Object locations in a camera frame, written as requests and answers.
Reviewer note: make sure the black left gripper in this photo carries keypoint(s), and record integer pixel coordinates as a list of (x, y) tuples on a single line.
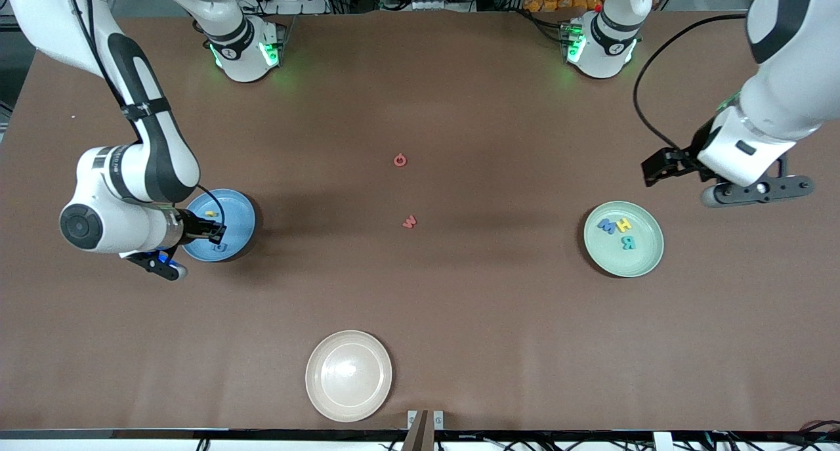
[(686, 159)]

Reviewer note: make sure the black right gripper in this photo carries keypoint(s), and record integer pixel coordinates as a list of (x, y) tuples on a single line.
[(191, 227)]

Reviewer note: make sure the yellow foam letter H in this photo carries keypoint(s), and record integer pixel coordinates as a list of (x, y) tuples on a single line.
[(623, 224)]

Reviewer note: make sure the teal foam letter R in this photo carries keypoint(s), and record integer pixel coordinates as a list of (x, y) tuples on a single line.
[(628, 243)]

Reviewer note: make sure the blue foam letter W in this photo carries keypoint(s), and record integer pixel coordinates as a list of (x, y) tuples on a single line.
[(607, 226)]

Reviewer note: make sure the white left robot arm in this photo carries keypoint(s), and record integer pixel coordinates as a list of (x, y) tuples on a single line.
[(787, 96)]

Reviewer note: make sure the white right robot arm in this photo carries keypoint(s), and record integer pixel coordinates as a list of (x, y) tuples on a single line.
[(98, 182)]

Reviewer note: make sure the blue round plate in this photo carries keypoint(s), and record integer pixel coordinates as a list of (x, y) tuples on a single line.
[(239, 214)]

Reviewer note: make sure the mint green round plate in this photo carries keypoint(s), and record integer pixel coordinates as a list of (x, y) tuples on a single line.
[(643, 260)]

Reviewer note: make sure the pink foam letter w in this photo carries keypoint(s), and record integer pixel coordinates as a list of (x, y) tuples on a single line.
[(409, 222)]

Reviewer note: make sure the beige round plate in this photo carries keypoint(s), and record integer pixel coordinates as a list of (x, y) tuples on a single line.
[(348, 375)]

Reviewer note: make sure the brown table cover sheet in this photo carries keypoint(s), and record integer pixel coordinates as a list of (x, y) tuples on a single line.
[(459, 320)]

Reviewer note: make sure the metal table edge bracket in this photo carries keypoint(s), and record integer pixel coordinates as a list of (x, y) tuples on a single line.
[(425, 431)]

